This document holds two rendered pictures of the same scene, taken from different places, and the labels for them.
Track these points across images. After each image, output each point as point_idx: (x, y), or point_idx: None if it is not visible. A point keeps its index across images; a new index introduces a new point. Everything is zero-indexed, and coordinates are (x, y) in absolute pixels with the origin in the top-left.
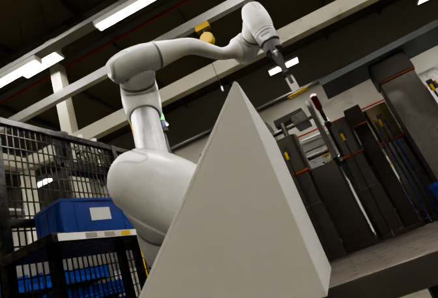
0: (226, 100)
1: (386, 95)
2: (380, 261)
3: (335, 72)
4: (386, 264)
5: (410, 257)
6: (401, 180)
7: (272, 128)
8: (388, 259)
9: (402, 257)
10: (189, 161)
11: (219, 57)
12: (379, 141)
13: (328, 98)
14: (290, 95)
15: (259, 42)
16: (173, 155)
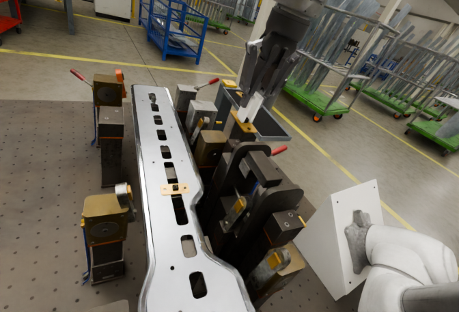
0: (377, 186)
1: (255, 138)
2: (306, 214)
3: (285, 129)
4: (313, 210)
5: (311, 205)
6: (204, 187)
7: (268, 189)
8: (305, 211)
9: (309, 207)
10: (389, 226)
11: (450, 4)
12: (218, 164)
13: (261, 140)
14: (255, 128)
15: (320, 12)
16: (402, 228)
